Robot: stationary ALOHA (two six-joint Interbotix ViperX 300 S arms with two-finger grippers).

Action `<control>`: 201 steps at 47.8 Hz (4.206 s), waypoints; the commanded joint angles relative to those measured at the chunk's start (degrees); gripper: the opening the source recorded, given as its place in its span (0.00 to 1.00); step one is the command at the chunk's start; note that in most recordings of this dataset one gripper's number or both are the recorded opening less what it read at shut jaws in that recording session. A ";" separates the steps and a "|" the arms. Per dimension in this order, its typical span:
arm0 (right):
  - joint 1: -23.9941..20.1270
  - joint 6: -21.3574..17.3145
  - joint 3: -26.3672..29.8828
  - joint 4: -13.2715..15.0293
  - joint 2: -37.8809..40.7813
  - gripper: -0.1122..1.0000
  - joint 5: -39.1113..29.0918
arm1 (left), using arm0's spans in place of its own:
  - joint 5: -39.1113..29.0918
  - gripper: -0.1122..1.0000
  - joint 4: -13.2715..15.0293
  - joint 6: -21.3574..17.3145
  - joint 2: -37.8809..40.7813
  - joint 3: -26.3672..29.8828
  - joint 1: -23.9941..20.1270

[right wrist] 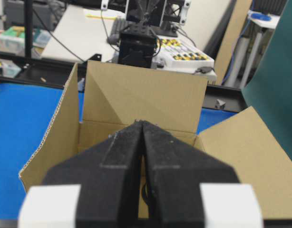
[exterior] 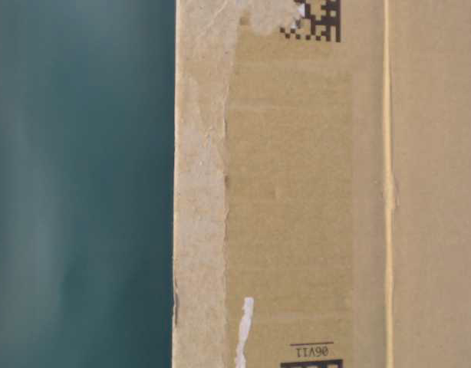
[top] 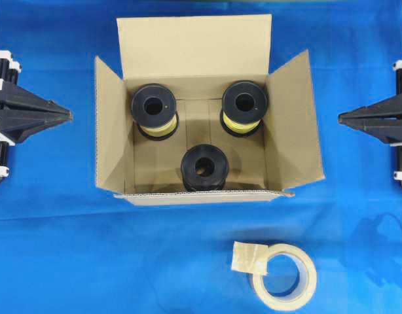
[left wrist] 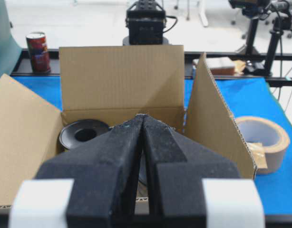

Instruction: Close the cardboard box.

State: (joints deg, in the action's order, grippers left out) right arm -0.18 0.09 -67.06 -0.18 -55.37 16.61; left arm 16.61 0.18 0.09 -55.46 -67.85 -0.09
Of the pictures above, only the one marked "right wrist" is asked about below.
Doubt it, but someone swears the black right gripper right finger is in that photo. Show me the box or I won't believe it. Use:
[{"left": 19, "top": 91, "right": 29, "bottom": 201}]
[{"left": 143, "top": 121, "right": 240, "bottom": 228}]

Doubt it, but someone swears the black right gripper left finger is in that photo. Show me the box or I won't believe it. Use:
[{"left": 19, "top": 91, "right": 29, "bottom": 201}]
[{"left": 41, "top": 122, "right": 143, "bottom": 228}]

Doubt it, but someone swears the brown cardboard box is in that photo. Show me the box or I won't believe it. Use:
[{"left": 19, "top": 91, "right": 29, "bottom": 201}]
[{"left": 19, "top": 65, "right": 292, "bottom": 220}]

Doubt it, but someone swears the brown cardboard sheet leaning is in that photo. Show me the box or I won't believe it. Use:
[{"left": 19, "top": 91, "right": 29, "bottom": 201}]
[{"left": 214, "top": 0, "right": 253, "bottom": 86}]

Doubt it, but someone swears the blue table mat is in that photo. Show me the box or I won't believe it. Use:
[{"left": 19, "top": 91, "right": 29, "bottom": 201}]
[{"left": 0, "top": 83, "right": 239, "bottom": 220}]

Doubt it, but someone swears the white keyboard with yellow keys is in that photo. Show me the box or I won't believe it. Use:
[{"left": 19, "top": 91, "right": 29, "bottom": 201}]
[{"left": 155, "top": 36, "right": 214, "bottom": 70}]

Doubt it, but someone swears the white desk surface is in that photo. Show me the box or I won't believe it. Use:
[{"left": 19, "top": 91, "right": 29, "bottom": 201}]
[{"left": 41, "top": 5, "right": 217, "bottom": 81}]

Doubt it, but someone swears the clear plastic parts bin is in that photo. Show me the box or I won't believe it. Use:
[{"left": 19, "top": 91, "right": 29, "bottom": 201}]
[{"left": 0, "top": 26, "right": 25, "bottom": 54}]

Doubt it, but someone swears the black vertical pole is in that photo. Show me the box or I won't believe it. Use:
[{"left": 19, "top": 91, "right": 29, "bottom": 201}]
[{"left": 24, "top": 0, "right": 33, "bottom": 58}]

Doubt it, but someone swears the black aluminium frame rail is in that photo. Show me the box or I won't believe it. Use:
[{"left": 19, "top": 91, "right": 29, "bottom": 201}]
[{"left": 0, "top": 52, "right": 247, "bottom": 113}]

